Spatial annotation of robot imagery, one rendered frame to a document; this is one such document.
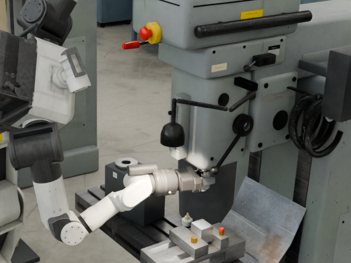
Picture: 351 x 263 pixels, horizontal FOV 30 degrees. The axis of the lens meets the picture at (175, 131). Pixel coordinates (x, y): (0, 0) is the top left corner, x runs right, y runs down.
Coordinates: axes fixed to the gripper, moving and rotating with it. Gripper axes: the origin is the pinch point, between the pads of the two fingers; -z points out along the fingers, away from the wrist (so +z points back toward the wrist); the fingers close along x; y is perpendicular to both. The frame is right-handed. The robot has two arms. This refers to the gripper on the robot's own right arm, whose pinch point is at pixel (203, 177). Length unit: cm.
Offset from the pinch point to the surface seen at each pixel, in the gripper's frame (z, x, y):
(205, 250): 1.5, -9.3, 22.8
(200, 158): 6.3, -10.2, -12.4
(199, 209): -74, 164, 110
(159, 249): 14.9, -1.5, 24.9
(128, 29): -184, 697, 121
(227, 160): -4.0, -9.1, -9.9
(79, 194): 29, 58, 32
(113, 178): 19.9, 40.3, 17.4
